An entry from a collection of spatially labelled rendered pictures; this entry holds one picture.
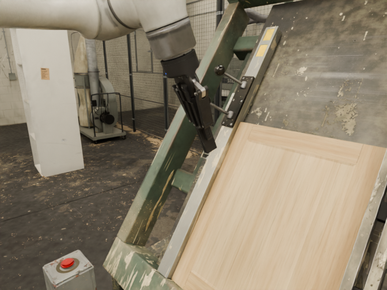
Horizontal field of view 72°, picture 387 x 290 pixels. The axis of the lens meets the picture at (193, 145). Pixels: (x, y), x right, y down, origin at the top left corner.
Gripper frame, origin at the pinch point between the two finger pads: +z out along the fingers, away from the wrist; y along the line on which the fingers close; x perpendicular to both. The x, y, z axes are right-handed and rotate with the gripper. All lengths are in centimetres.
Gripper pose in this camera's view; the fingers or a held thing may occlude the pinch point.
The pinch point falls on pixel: (206, 137)
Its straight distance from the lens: 64.0
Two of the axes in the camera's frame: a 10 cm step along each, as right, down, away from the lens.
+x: -8.2, 4.8, -3.1
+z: 3.2, 8.3, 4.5
